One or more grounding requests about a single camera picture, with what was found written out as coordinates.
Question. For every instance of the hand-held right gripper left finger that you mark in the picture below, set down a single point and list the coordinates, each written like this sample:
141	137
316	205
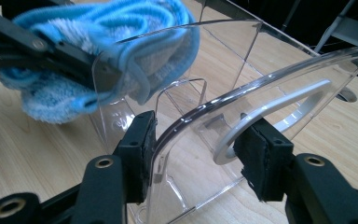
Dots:
135	155

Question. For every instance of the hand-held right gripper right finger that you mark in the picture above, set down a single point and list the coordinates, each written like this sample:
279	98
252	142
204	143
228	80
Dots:
267	165

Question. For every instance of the blue microfibre cloth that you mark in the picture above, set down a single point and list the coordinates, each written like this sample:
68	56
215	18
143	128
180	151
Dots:
74	25

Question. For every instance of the clear acrylic divided organizer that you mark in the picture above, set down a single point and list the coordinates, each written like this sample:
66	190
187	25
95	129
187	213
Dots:
199	149

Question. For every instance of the white desk frame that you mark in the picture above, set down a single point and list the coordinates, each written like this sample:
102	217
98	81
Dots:
351	28

